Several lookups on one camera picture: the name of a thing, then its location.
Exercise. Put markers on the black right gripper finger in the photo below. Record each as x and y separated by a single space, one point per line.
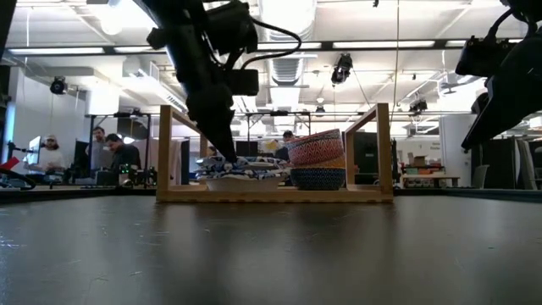
499 120

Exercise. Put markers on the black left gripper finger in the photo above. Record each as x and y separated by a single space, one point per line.
222 135

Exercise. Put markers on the red patterned bowl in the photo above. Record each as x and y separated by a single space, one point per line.
315 151

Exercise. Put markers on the light blue patterned bowl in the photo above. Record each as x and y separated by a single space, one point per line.
317 179

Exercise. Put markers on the yellow bowl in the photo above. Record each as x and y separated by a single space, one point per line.
334 163

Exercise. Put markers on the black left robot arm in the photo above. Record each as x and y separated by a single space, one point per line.
182 34

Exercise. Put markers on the wooden slatted shelf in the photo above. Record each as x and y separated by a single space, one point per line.
275 195

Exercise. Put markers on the person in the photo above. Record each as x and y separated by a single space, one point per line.
211 151
99 148
280 153
125 156
51 159

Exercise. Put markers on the black upright screen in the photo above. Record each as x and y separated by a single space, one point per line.
246 148

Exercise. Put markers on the black curtain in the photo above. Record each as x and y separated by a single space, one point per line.
499 169

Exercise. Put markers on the grey chair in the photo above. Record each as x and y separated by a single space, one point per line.
480 178

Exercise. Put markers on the white round column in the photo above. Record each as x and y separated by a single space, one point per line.
451 161

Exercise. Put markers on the black stage spotlight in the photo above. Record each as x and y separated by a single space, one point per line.
418 106
342 70
58 85

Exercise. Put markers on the background wooden table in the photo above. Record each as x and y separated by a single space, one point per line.
432 177

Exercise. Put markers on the cardboard box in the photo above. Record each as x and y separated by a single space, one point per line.
419 161

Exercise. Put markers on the background robot equipment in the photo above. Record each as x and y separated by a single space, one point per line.
135 178

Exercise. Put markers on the black partition panel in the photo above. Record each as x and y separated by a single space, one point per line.
365 156

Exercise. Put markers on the background computer monitor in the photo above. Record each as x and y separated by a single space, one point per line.
34 150

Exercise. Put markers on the red plastic piece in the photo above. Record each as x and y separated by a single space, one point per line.
8 164

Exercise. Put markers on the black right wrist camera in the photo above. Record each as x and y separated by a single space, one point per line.
485 57

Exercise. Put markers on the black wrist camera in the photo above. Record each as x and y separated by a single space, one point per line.
485 57
233 27

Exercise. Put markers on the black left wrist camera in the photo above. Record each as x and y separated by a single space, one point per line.
233 27

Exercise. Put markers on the silver ventilation duct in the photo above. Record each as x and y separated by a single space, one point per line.
288 70

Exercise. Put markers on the long ceiling light rail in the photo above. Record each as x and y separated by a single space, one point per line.
381 44

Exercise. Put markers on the black aluminium table frame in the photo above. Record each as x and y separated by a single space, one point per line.
84 195

